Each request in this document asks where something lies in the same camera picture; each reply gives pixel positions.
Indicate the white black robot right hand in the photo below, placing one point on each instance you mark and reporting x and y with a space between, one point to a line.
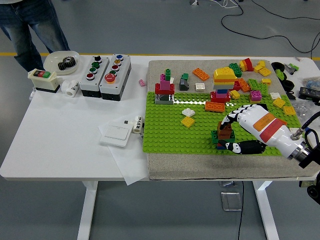
270 127

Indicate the pink square brick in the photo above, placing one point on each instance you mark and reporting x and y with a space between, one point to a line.
255 95

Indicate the small yellow brick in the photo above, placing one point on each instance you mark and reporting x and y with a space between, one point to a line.
266 81
234 94

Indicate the dark green long brick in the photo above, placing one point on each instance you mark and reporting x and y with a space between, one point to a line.
214 136

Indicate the orange long brick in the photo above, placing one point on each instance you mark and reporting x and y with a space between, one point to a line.
244 85
214 107
283 122
201 74

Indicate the black square brick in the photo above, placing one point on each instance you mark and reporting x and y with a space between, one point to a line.
264 106

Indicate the white flat square brick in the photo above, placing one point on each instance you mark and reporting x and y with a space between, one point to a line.
275 95
293 130
200 86
188 112

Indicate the yellow flat square brick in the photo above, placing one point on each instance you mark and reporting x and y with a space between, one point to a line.
255 102
279 102
187 121
290 110
265 72

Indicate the small blue brick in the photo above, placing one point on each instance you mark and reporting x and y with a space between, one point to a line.
309 130

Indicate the red and blue brick stack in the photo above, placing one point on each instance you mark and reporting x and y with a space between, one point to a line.
220 147

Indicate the red chunky brick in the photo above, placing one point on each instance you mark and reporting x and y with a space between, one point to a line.
236 85

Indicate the yellow brick pair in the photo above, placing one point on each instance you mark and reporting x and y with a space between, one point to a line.
260 65

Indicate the red yellow orange curved bricks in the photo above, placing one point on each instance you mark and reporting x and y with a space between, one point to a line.
247 64

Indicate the dark green chunky brick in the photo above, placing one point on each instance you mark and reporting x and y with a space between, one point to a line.
235 69

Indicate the burger-shaped multicolour brick tower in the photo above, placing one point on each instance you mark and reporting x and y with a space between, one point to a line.
223 76

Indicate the grey slope brick green top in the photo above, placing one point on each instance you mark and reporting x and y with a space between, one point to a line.
184 85

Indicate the green studded baseplate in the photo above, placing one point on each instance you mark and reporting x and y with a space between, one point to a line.
170 135

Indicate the red pink grey brick tower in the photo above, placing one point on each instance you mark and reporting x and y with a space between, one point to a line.
164 88

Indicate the small pink brick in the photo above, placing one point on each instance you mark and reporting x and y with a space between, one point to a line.
142 83

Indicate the small black clip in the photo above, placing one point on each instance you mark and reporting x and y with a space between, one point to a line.
290 95

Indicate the clear plastic bag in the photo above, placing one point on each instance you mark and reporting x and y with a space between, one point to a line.
303 107

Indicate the lime green flat plate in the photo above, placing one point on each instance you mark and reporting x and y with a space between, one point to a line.
263 88
253 83

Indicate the black device box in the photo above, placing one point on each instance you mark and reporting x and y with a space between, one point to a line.
308 93

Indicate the lime green plastic piece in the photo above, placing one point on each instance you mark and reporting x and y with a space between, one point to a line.
279 73

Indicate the bag of blue parts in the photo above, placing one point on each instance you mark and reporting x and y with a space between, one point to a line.
312 83

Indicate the black tape roll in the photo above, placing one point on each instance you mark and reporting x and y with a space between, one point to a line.
273 66

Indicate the green and grey clip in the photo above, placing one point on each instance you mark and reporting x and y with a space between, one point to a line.
292 67

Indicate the under-table control panel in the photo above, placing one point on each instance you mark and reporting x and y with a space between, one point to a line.
303 184

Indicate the silver floor socket lid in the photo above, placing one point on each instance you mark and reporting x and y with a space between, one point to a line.
231 201
228 183

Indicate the grey-brown mat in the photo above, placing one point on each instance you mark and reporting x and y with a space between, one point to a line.
200 165

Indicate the white table leg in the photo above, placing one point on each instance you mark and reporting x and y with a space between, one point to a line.
265 212
86 212

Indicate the white labelled tube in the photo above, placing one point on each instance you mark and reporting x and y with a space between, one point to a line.
137 125

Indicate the white paper sheet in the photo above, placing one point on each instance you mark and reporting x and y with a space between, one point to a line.
130 165

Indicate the grey distant stand foot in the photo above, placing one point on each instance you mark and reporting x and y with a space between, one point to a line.
193 2

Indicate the grey emergency-stop control box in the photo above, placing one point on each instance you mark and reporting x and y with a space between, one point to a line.
117 85

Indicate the grey four-button control box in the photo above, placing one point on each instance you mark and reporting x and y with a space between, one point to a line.
86 86

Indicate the white pipe tee fitting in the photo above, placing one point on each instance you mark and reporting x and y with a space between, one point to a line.
67 87

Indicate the black metal gear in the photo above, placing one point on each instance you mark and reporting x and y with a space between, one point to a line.
67 63

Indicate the white plastic bowl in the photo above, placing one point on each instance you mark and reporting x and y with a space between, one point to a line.
52 62

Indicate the person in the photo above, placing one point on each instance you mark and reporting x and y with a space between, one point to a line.
22 30

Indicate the white wall switch plate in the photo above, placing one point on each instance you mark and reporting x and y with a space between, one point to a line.
116 136

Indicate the cream red-green switch box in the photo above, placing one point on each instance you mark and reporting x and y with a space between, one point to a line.
45 83

